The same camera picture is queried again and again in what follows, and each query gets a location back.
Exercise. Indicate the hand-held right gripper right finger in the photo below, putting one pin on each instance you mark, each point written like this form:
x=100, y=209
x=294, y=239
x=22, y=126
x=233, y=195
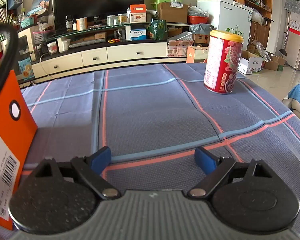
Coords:
x=205, y=160

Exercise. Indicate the dark glass bottle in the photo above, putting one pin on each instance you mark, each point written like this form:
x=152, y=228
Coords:
x=68, y=23

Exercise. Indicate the red plastic basin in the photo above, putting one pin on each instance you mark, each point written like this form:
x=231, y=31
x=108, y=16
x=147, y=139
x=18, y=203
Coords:
x=197, y=20

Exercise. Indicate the brown cardboard box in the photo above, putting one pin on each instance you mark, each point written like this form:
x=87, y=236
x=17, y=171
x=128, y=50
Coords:
x=172, y=13

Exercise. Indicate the white printed carton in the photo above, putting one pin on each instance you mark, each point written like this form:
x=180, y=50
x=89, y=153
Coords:
x=252, y=63

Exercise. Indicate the white refrigerator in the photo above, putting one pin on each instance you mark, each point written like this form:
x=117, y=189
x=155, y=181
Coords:
x=298, y=52

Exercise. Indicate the blue plaid tablecloth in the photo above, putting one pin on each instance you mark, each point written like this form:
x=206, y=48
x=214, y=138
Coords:
x=152, y=110

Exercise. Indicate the white glass-door cabinet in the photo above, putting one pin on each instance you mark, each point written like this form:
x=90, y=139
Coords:
x=25, y=45

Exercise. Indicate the orange white medicine box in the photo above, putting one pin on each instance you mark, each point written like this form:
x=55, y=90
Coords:
x=138, y=15

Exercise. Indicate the green plastic bag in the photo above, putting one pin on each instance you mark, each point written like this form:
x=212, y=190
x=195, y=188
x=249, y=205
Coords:
x=157, y=28

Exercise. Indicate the white chest freezer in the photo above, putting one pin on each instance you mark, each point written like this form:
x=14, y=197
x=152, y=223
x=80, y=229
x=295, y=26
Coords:
x=227, y=15

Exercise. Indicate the orange paper bag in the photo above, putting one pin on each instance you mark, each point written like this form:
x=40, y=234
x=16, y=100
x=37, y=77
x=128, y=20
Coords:
x=196, y=55

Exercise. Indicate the white canister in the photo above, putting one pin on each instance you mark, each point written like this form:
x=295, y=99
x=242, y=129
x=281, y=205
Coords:
x=81, y=23

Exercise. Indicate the white TV cabinet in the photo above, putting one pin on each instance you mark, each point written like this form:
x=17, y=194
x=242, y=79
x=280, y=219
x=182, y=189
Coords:
x=130, y=52

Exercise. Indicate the blue white box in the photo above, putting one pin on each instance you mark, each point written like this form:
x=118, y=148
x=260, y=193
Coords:
x=138, y=34

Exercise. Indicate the stack of red white packets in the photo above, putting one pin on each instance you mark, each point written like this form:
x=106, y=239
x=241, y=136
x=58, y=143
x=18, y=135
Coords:
x=178, y=49

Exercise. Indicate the yellow scissors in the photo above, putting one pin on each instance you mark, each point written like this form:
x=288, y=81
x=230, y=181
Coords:
x=113, y=40

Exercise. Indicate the pink plastic basket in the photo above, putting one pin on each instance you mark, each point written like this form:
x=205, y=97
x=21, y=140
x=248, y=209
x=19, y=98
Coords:
x=41, y=37

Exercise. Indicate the wall calendar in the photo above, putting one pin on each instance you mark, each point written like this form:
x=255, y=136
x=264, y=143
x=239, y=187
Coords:
x=295, y=25

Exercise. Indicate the red can yellow lid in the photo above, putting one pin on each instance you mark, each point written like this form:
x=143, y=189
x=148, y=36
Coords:
x=225, y=65

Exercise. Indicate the blue hanging bag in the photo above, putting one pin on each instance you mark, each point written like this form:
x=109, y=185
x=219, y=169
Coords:
x=15, y=2

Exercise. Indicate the orange cardboard box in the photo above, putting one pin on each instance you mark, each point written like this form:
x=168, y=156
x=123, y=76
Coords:
x=5, y=125

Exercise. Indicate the white plastic tray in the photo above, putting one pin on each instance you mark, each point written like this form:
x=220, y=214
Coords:
x=181, y=37

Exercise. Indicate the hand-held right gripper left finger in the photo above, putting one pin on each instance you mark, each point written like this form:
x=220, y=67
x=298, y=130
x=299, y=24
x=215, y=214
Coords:
x=101, y=158

